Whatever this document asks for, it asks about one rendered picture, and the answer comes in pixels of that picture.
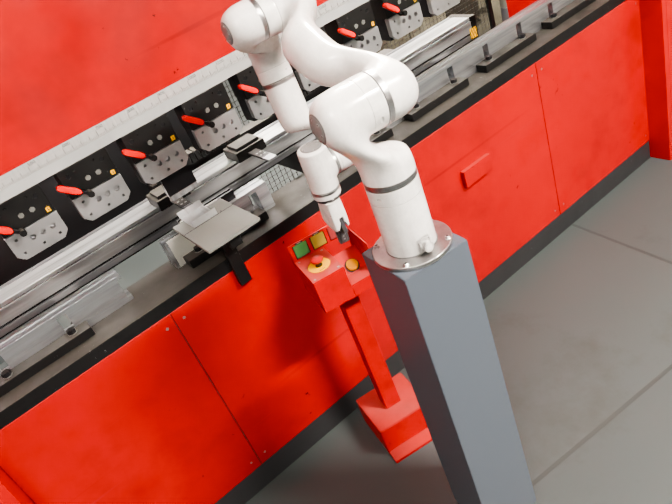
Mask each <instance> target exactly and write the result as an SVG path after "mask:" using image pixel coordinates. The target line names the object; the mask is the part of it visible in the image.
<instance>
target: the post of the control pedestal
mask: <svg viewBox="0 0 672 504"><path fill-rule="evenodd" d="M340 308H341V310H342V313H343V315H344V318H345V320H346V322H347V325H348V327H349V329H350V332H351V334H352V336H353V339H354V341H355V343H356V346H357V348H358V351H359V353H360V355H361V358H362V360H363V362H364V365H365V367H366V369H367V372H368V374H369V376H370V379H371V381H372V383H373V386H374V388H375V391H376V393H377V395H378V398H379V400H380V401H381V402H382V404H383V405H384V406H385V407H386V408H387V409H388V408H390V407H391V406H393V405H394V404H396V403H398V402H399V401H401V400H400V397H399V395H398V392H397V389H396V387H395V384H394V382H393V379H392V377H391V374H390V372H389V369H388V367H387V364H386V362H385V359H384V357H383V354H382V352H381V349H380V347H379V344H378V342H377V339H376V337H375V334H374V332H373V329H372V327H371V324H370V322H369V319H368V317H367V314H366V312H365V309H364V307H363V304H362V302H361V299H360V297H359V295H357V296H355V297H354V298H352V299H351V300H349V301H347V302H345V303H344V304H342V305H340Z"/></svg>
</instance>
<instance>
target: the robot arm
mask: <svg viewBox="0 0 672 504"><path fill-rule="evenodd" d="M316 17H317V4H316V0H242V1H240V2H237V3H236V4H234V5H232V6H231V7H229V8H228V9H227V10H226V11H225V12H224V14H223V15H222V17H221V22H220V27H221V31H222V34H223V35H224V37H225V39H226V41H227V42H228V43H229V44H230V45H231V46H232V47H233V48H234V49H236V50H238V51H240V52H243V53H247V55H248V57H249V59H250V61H251V64H252V66H253V68H254V70H255V72H256V74H257V77H258V79H259V81H260V83H261V85H262V87H263V89H264V92H265V94H266V96H267V98H268V100H269V102H270V104H271V106H272V108H273V110H274V112H275V114H276V116H277V119H278V121H279V123H280V125H281V126H282V128H283V129H284V130H285V131H286V132H288V133H294V132H299V131H303V130H308V129H311V131H312V133H313V135H314V137H316V138H317V140H315V141H310V142H307V143H305V144H303V145H302V146H301V147H300V148H299V149H298V150H297V156H298V159H299V162H300V164H301V167H302V170H303V172H304V175H305V177H306V180H307V183H308V185H309V188H310V191H311V193H312V196H313V199H314V200H315V201H316V202H317V203H318V206H319V209H320V212H321V215H322V218H323V220H324V221H325V223H326V224H327V225H328V226H329V227H330V228H332V229H333V230H334V231H335V234H336V236H337V239H338V242H339V243H340V244H343V243H345V242H347V241H349V240H350V238H349V235H348V233H347V232H348V230H347V227H346V225H347V226H349V220H348V217H347V214H346V211H345V209H344V206H343V204H342V202H341V200H340V195H341V187H340V184H339V181H338V178H337V175H338V174H339V173H340V172H341V171H343V170H345V169H347V168H348V167H350V166H352V165H353V164H354V165H355V167H356V168H357V170H358V172H359V174H360V177H361V180H362V182H363V185H364V188H365V191H366V193H367V196H368V199H369V202H370V205H371V208H372V211H373V214H374V216H375V219H376V222H377V225H378V228H379V231H380V233H381V237H380V238H379V239H378V240H377V241H376V243H375V244H374V246H373V250H372V256H373V259H374V261H375V263H376V264H377V265H378V266H379V267H380V268H382V269H384V270H387V271H391V272H409V271H414V270H418V269H421V268H424V267H426V266H429V265H431V264H433V263H434V262H436V261H438V260H439V259H440V258H442V257H443V256H444V255H445V254H446V253H447V252H448V250H449V249H450V248H451V245H452V243H453V234H452V231H451V229H450V227H449V226H448V225H446V224H445V223H443V222H441V221H438V220H433V219H432V218H431V214H430V211H429V208H428V204H427V201H426V197H425V194H424V191H423V187H422V184H421V181H420V177H419V174H418V170H417V167H416V164H415V161H414V158H413V155H412V153H411V151H410V149H409V147H408V146H407V145H406V144H405V143H403V142H400V141H381V142H370V140H369V138H370V136H371V135H372V134H374V133H375V132H377V131H379V130H381V129H382V128H384V127H386V126H388V125H389V124H391V123H393V122H395V121H396V120H398V119H400V118H402V117H403V116H405V115H406V114H407V113H409V112H410V111H411V109H412V108H413V107H414V106H415V104H416V102H417V99H418V94H419V90H418V84H417V81H416V78H415V76H414V75H413V73H412V72H411V71H410V70H409V69H408V68H407V67H406V66H405V65H404V64H402V63H401V62H399V61H398V60H396V59H393V58H391V57H388V56H385V55H382V54H378V53H374V52H370V51H365V50H360V49H355V48H350V47H346V46H342V45H340V44H338V43H336V42H335V41H334V40H332V39H331V38H330V37H329V36H328V35H327V34H326V33H324V32H323V31H322V30H321V29H320V28H319V27H318V26H317V25H316V24H315V23H316ZM282 32H283V35H282V38H281V42H280V38H279V33H282ZM289 63H290V64H291V65H292V66H293V67H294V68H295V69H296V70H297V71H298V72H299V73H300V74H301V75H303V76H304V77H305V78H307V79H308V80H310V81H312V82H314V83H316V84H318V85H321V86H326V87H331V88H329V89H328V90H326V91H324V92H323V93H321V94H320V95H319V96H318V97H317V98H316V99H315V100H314V101H313V102H312V104H311V106H310V108H309V107H308V105H307V103H306V101H305V98H304V96H303V94H302V91H301V89H300V87H299V84H298V82H297V80H296V77H295V75H294V73H293V71H292V68H291V66H290V64H289ZM327 147H328V148H327ZM345 224H346V225H345Z"/></svg>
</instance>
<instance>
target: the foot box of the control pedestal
mask: <svg viewBox="0 0 672 504"><path fill-rule="evenodd" d="M392 379H393V382H394V384H395V387H396V389H397V392H398V395H399V397H400V400H401V401H399V402H398V403H396V404H394V405H393V406H391V407H390V408H388V409H387V408H386V407H385V406H384V405H383V404H382V402H381V401H380V400H379V398H378V395H377V393H376V391H375V389H373V390H371V391H370V392H368V393H366V394H365V395H363V396H362V397H360V398H358V399H357V400H356V402H357V405H358V407H359V409H360V411H361V413H362V416H363V418H364V420H365V422H366V423H367V424H368V426H369V427H370V428H371V430H372V431H373V432H374V434H375V435H376V436H377V438H378V439H379V440H380V442H381V443H382V444H383V446H384V447H385V448H386V450H387V451H388V452H389V454H390V455H391V456H392V458H393V459H394V460H395V462H396V463H399V462H400V461H402V460H403V459H405V458H407V457H408V456H410V455H411V454H413V453H414V452H416V451H417V450H419V449H420V448H422V447H423V446H425V445H426V444H428V443H429V442H431V441H432V438H431V435H430V432H429V430H428V427H427V424H426V422H425V419H424V416H423V414H422V411H421V408H420V406H419V403H418V401H417V398H416V395H415V393H414V390H413V387H412V385H411V383H410V382H409V381H408V380H407V379H406V378H405V377H404V376H403V375H402V374H401V373H399V374H397V375H395V376H394V377H392Z"/></svg>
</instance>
